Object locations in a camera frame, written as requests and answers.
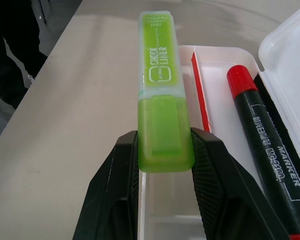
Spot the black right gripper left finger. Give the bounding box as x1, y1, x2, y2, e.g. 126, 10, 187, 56
73, 130, 141, 240

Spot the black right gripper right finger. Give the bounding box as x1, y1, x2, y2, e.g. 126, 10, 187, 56
189, 126, 291, 240

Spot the green highlighter pen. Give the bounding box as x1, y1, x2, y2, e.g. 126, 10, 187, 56
137, 9, 196, 174

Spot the black marker with red cap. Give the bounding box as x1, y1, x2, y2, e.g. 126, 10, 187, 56
226, 64, 300, 240

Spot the white plastic pencil case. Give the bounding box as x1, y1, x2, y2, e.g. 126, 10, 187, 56
137, 2, 300, 240

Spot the person in dark clothes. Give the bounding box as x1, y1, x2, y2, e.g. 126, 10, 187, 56
0, 0, 86, 126

